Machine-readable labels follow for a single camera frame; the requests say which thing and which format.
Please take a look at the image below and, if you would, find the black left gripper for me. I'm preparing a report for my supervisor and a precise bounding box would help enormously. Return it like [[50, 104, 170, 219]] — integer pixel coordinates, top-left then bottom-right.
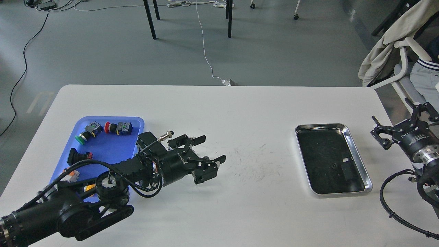
[[160, 134, 226, 186]]

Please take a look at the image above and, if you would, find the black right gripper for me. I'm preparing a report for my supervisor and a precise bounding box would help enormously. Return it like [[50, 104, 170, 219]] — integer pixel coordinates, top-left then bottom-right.
[[370, 98, 439, 163]]

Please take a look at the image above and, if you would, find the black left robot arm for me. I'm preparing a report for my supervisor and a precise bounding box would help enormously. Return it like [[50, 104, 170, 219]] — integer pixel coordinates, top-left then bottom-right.
[[1, 131, 226, 247]]

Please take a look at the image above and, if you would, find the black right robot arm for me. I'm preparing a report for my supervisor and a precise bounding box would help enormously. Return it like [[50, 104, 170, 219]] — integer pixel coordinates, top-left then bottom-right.
[[371, 98, 439, 239]]

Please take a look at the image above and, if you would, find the seated person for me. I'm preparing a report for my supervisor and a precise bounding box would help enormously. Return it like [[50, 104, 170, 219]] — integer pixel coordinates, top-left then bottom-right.
[[410, 37, 439, 111]]

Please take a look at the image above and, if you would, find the red emergency stop button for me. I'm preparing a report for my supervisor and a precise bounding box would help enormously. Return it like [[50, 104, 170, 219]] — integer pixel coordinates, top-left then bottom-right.
[[103, 122, 133, 136]]

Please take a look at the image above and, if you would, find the white chair with jacket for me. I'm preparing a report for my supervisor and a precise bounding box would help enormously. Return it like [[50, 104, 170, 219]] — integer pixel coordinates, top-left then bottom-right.
[[370, 37, 432, 114]]

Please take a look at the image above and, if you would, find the white power adapter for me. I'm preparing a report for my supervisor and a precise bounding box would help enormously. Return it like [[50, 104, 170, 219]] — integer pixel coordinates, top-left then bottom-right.
[[222, 79, 237, 86]]

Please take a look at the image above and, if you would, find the shiny metal tray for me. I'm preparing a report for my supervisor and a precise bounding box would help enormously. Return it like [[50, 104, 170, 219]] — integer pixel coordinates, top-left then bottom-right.
[[295, 123, 373, 197]]

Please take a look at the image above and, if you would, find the blue plastic tray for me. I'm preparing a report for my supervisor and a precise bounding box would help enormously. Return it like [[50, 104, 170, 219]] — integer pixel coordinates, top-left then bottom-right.
[[49, 116, 144, 182]]

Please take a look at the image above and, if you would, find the green push button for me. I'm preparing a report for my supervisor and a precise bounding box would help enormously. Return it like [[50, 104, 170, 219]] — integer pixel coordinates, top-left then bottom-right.
[[75, 121, 103, 145]]

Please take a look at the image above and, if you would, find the yellow push button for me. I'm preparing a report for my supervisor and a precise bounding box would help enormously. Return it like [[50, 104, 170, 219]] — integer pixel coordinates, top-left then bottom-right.
[[82, 184, 95, 192]]

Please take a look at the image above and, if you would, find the beige jacket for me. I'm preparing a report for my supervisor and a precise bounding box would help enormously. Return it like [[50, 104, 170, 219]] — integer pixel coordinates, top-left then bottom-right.
[[358, 0, 439, 87]]

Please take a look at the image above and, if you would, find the orange grey connector block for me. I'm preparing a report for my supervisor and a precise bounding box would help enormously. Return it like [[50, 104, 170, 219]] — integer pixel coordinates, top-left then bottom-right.
[[62, 170, 80, 183]]

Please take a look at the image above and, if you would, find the black table leg right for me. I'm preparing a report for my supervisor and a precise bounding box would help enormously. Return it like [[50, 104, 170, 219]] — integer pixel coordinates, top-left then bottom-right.
[[226, 0, 233, 38]]

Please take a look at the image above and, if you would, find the black table leg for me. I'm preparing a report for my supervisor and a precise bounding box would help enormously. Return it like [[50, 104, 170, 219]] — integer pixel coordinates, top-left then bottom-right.
[[143, 0, 160, 40], [226, 0, 233, 38]]

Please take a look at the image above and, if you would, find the black table leg left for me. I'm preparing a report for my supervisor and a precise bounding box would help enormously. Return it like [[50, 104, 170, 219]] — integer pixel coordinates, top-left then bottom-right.
[[143, 0, 160, 40]]

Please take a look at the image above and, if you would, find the black power strip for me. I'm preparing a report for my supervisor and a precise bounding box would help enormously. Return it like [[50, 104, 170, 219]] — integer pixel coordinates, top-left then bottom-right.
[[35, 0, 57, 11]]

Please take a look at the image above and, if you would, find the black red switch part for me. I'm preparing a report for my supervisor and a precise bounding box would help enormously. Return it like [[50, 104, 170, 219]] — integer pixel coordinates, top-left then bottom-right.
[[67, 148, 93, 166]]

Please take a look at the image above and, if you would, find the white floor cable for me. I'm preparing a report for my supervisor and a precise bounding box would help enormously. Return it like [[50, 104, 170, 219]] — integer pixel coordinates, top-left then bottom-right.
[[73, 0, 235, 82]]

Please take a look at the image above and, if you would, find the black floor cable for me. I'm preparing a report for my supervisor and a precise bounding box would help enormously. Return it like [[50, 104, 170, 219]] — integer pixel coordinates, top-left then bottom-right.
[[0, 10, 50, 137]]

